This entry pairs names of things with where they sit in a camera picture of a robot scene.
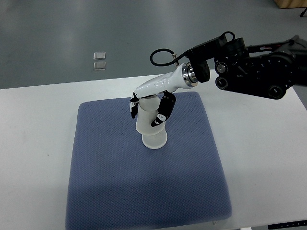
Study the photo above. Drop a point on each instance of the wooden box corner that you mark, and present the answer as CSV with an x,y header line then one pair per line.
x,y
289,4

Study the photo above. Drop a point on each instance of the upper metal floor plate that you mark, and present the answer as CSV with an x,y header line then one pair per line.
x,y
99,55

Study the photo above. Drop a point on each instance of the white paper cup on mat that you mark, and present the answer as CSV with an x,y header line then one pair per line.
x,y
155,141

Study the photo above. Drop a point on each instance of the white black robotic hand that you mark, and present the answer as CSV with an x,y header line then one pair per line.
x,y
183,77

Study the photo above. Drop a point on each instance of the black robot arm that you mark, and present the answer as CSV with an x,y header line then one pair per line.
x,y
266,70

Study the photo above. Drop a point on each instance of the black tripod leg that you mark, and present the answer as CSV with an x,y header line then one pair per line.
x,y
303,12

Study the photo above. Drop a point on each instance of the blue-grey textured mat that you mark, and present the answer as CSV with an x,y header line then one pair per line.
x,y
116,183

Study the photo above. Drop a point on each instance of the white paper cup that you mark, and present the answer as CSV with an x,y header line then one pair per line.
x,y
155,141
147,113

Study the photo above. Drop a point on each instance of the black table control panel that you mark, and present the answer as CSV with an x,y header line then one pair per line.
x,y
285,225

